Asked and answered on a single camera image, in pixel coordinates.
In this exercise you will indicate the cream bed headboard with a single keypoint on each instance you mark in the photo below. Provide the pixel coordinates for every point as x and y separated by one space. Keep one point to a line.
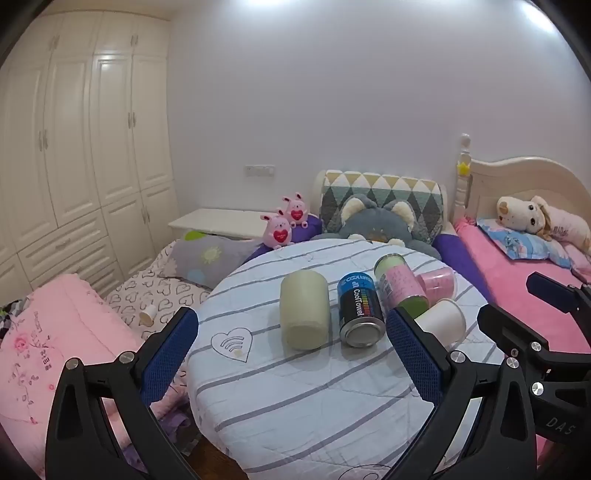
503 180

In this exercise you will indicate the grey cat plush cushion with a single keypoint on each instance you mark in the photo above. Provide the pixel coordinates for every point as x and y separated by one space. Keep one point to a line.
374 221

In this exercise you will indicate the pink plastic cup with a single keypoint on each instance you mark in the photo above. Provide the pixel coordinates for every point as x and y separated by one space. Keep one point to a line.
438 284

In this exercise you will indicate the purple cushion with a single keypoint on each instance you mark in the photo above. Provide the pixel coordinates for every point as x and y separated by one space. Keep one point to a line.
307 230

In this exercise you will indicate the white paper cup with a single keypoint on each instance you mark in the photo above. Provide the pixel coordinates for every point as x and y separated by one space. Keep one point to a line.
443 321

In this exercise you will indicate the pink and green can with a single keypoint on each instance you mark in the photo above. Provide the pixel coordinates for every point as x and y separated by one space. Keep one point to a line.
399 281

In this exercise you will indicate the purple bed cloth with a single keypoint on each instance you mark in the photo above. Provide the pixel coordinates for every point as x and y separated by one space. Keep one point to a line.
455 258

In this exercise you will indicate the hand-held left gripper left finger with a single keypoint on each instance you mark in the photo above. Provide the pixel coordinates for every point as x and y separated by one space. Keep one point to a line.
171 350

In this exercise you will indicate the pink bunny toy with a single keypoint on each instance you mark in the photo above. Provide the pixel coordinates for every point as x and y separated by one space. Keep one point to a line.
278 232
296 212

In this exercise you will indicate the white bedside table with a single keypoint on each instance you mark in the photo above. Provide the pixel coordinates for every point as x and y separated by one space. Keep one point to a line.
217 221

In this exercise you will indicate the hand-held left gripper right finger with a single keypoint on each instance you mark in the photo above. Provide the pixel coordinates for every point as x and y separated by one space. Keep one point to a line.
415 355

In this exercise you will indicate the blue metal can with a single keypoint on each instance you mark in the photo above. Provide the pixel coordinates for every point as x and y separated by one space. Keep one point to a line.
360 309

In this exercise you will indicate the pink embroidered quilt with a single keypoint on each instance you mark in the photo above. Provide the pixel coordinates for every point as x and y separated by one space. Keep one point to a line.
55 332

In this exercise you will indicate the striped round table cloth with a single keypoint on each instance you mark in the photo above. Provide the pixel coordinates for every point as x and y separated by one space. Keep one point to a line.
286 397

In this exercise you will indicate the pale green cup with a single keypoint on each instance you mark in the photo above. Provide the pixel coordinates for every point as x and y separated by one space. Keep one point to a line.
304 309

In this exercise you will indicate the pink bed sheet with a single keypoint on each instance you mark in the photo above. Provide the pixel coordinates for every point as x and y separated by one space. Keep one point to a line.
494 277

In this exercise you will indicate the triangle patterned headboard cushion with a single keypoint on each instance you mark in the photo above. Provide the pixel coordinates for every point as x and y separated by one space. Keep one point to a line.
378 187

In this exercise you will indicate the grey dotted pillow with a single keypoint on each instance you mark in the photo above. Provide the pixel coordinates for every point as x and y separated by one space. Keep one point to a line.
212 256

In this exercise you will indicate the yellow star sticker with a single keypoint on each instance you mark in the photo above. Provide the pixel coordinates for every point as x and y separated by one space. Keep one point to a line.
463 167

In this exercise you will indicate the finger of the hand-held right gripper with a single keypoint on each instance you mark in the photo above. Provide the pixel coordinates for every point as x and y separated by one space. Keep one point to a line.
501 325
554 291

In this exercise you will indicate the heart print bed sheet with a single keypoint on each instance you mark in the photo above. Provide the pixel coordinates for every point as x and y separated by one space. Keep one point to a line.
166 295

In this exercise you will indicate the wall socket panel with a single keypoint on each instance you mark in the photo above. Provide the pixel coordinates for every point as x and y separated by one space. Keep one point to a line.
261 170

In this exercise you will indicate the white dog plush toy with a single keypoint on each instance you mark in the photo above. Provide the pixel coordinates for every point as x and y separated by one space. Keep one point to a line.
519 213

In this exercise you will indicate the cream wardrobe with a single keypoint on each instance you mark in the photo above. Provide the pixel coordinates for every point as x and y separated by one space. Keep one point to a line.
74 161

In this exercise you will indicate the blue printed pillow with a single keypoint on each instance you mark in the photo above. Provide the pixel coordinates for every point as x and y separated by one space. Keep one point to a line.
517 242

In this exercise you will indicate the small white cup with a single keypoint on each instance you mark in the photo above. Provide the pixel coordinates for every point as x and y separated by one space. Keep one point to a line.
147 316

